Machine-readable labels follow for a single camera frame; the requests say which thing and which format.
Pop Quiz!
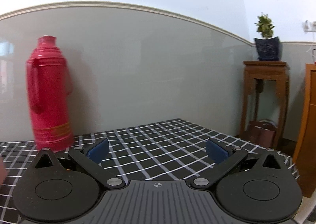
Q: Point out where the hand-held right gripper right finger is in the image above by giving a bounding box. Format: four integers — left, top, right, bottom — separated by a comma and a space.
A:
191, 139, 292, 188

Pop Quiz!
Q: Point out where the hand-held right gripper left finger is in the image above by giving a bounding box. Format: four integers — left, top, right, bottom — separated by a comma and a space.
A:
25, 137, 125, 189

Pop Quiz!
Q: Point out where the brown bag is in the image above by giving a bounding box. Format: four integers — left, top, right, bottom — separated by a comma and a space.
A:
247, 120, 276, 147

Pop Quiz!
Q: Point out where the black white checked tablecloth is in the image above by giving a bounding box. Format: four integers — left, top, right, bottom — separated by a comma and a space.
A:
0, 118, 300, 224

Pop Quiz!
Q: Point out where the red thermos flask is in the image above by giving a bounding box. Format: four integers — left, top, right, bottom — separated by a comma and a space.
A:
26, 36, 74, 153

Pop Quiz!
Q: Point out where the wooden cabinet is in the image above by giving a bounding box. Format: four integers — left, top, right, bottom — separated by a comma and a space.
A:
293, 63, 316, 198

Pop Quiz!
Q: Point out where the wooden plant stand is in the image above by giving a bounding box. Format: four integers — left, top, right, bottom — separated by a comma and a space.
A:
241, 60, 290, 150

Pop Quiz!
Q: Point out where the potted plant in blue pot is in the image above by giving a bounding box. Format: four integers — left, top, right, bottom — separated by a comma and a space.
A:
254, 13, 282, 62

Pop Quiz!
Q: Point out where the white cable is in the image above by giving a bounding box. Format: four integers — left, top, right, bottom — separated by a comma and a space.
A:
307, 46, 316, 64

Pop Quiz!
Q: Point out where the white wall socket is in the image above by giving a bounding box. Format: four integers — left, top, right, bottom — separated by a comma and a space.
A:
303, 20, 316, 33

